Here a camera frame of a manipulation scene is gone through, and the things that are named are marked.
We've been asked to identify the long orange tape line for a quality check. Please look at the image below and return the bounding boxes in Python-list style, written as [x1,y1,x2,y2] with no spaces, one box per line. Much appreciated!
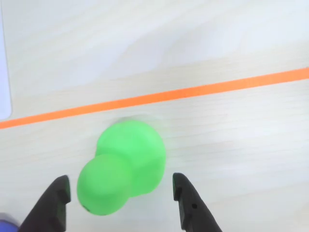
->
[0,67,309,130]

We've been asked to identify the blue rubber duck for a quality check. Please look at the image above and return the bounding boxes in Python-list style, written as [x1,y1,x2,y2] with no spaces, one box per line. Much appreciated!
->
[0,212,21,232]

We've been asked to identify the green rubber duck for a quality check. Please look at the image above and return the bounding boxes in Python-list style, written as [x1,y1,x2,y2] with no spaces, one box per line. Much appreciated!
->
[77,120,167,217]

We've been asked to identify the white paper with black print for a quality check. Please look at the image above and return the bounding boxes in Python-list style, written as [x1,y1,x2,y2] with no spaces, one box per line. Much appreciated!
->
[0,0,13,121]

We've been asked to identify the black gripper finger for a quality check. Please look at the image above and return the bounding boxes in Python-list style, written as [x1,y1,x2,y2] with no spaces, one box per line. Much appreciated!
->
[172,172,223,232]
[20,174,71,232]

